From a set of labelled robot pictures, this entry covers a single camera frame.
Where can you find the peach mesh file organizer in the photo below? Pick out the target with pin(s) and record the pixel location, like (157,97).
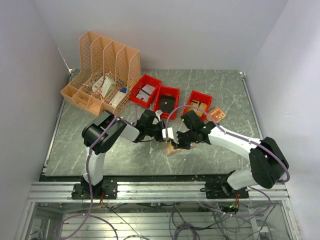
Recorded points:
(109,71)

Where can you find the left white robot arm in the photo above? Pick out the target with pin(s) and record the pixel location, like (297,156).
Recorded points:
(101,134)

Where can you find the white labelled packet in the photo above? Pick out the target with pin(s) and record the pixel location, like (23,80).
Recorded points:
(97,84)

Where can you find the red white box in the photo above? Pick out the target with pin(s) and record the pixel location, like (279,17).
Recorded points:
(117,99)

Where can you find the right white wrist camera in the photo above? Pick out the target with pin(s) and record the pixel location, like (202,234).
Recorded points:
(169,135)

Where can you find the grey white boxes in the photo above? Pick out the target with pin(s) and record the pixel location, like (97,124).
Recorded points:
(145,92)

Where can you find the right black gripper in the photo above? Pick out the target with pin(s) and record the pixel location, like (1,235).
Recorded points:
(180,144)

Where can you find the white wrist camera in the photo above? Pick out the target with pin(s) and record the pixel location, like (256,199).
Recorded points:
(158,114)
(169,135)

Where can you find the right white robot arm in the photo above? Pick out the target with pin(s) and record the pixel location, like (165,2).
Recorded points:
(267,162)

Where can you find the green white box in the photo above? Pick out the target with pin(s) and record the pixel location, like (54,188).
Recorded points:
(107,86)

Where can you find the red bin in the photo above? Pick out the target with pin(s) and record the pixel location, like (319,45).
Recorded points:
(166,100)
(145,79)
(201,97)

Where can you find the gold striped card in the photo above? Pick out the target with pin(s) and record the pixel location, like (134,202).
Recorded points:
(199,105)

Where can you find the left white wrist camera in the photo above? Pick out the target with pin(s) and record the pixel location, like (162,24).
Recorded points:
(158,114)

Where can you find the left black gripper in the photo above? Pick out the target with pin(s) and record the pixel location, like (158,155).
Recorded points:
(162,125)

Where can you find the orange patterned card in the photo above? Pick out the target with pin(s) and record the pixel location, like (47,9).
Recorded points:
(217,114)

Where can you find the aluminium rail frame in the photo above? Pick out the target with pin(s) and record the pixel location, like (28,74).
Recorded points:
(160,192)

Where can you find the tan leather card holder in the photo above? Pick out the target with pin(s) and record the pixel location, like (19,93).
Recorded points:
(170,150)

